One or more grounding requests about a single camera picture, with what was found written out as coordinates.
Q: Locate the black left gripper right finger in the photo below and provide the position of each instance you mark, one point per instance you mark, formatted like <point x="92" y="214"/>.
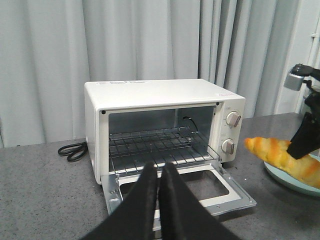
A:
<point x="182" y="216"/>

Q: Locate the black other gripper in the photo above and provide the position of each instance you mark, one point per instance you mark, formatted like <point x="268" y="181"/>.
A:
<point x="307" y="137"/>

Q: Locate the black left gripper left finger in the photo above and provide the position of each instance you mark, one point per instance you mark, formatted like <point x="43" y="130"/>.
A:
<point x="133" y="219"/>

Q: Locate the golden croissant bread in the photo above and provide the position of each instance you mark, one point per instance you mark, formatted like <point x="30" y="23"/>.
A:
<point x="274" y="152"/>

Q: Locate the glass oven door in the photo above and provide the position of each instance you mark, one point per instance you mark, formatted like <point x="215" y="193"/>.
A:
<point x="215" y="189"/>

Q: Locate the upper oven control knob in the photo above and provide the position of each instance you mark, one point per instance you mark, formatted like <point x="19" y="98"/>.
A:
<point x="233" y="119"/>

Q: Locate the oven control knob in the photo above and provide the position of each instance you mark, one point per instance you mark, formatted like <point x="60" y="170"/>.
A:
<point x="228" y="146"/>
<point x="233" y="119"/>

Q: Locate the lower oven control knob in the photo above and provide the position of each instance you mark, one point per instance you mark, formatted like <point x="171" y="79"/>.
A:
<point x="228" y="146"/>

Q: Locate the white Toshiba toaster oven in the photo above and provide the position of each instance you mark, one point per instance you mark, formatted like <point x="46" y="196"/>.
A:
<point x="113" y="107"/>

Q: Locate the teal round plate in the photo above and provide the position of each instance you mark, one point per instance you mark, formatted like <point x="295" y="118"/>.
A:
<point x="290" y="182"/>

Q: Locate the grey pleated curtain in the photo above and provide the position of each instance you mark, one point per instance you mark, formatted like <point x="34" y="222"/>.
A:
<point x="50" y="48"/>

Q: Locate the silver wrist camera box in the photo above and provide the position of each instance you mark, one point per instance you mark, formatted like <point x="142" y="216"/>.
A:
<point x="293" y="81"/>

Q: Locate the metal wire oven rack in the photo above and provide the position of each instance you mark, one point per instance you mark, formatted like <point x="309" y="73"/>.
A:
<point x="129" y="152"/>

